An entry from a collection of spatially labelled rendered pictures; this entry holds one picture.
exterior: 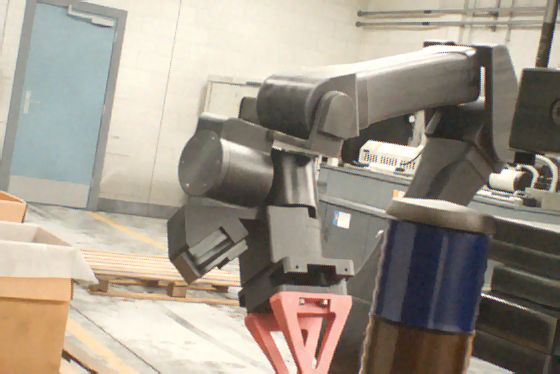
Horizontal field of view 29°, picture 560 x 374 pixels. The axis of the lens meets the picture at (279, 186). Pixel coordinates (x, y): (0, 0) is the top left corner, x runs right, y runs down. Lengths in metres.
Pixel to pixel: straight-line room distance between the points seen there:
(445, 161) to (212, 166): 0.31
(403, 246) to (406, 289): 0.01
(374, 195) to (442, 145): 7.82
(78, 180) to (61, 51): 1.39
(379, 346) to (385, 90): 0.64
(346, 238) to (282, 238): 8.32
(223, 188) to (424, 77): 0.26
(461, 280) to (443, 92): 0.71
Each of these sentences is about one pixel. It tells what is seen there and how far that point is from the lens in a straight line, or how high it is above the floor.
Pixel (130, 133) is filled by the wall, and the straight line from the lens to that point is 12.04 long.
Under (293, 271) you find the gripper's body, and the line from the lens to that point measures 0.87.
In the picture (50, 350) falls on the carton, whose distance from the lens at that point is 4.23.
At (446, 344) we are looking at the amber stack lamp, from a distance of 0.37.
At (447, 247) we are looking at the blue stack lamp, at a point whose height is 1.18.
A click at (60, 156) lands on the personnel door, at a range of 11.79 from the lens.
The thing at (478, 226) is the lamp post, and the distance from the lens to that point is 0.37.
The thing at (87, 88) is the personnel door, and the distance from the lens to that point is 11.83.
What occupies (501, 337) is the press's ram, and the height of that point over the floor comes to 1.12.
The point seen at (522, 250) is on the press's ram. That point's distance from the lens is 0.65.
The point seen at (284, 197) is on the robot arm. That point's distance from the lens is 0.92.
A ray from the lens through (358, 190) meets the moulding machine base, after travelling 9.14.
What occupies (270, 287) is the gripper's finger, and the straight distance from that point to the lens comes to 0.90.
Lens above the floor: 1.21
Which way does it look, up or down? 3 degrees down
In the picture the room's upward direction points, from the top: 10 degrees clockwise
